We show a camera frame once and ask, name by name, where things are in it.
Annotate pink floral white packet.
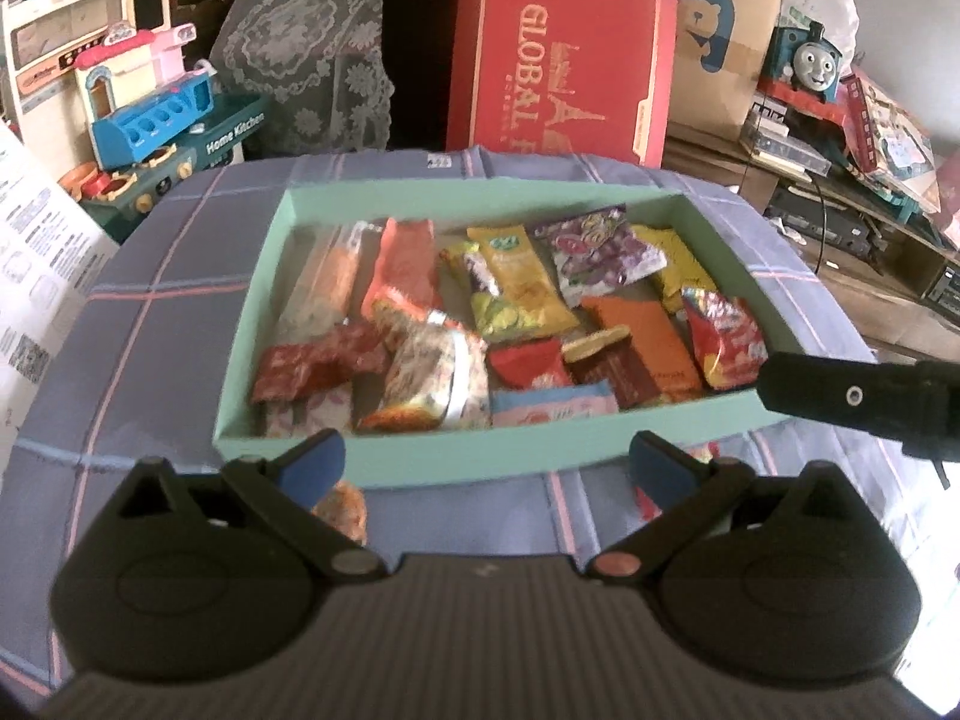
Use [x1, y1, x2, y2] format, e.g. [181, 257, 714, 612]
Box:
[265, 382, 353, 439]

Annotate plain orange snack packet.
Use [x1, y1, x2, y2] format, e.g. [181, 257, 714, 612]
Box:
[581, 296, 704, 400]

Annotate red Skittles bag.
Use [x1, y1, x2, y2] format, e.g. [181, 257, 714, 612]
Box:
[682, 286, 768, 392]

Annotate brown chocolate wafer packet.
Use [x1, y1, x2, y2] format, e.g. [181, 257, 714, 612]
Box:
[562, 323, 662, 410]

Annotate small pink candy packet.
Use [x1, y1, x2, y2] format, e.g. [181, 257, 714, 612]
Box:
[490, 380, 620, 427]

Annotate long orange cracker pack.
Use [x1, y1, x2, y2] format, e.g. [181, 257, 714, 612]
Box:
[275, 221, 368, 344]

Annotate orange peanut snack bag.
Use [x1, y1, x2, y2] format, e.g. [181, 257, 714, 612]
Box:
[356, 323, 490, 433]

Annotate small red candy packet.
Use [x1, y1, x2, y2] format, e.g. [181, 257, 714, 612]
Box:
[488, 338, 573, 390]

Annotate yellow snack bar packet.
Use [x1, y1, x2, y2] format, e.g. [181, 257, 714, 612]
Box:
[631, 224, 718, 316]

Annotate orange red translucent packet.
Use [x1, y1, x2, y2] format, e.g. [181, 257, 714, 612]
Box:
[249, 218, 441, 405]

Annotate golden yellow stick packet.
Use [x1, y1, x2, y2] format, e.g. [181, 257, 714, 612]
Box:
[467, 224, 579, 340]

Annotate purple QQ gummy bag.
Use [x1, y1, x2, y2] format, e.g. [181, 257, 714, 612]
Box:
[529, 205, 667, 307]

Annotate yellow green Mini snack bar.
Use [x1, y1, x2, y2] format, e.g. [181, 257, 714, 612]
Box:
[439, 241, 501, 298]

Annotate small round orange snack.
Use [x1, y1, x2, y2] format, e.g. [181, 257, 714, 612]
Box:
[311, 479, 368, 546]

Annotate wooden low shelf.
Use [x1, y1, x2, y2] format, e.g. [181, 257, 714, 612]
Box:
[662, 124, 958, 362]

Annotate mint green cardboard box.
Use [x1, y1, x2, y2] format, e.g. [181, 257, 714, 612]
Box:
[213, 177, 800, 488]

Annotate white printed instruction sheet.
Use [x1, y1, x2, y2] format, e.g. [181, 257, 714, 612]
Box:
[0, 127, 119, 455]

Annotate Thomas train toy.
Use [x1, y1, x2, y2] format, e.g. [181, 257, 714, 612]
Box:
[758, 21, 844, 125]

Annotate brown cardboard box bear print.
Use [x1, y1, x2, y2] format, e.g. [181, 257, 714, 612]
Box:
[669, 0, 781, 140]

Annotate toy home kitchen set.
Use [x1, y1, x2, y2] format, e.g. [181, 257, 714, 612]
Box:
[2, 0, 267, 242]

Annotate red Global gift box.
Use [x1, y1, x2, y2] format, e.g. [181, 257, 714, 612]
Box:
[446, 0, 679, 167]

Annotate grey lace cloth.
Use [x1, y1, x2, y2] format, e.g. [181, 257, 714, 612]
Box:
[210, 0, 394, 158]

